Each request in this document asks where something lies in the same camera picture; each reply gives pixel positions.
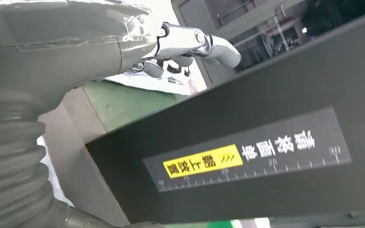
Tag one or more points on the large white parcel black print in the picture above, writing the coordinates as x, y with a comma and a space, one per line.
182, 86

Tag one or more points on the black scanner machine with tower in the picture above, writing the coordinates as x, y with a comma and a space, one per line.
264, 94

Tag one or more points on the ruler label sticker yellow patch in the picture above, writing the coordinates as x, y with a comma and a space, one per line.
295, 163

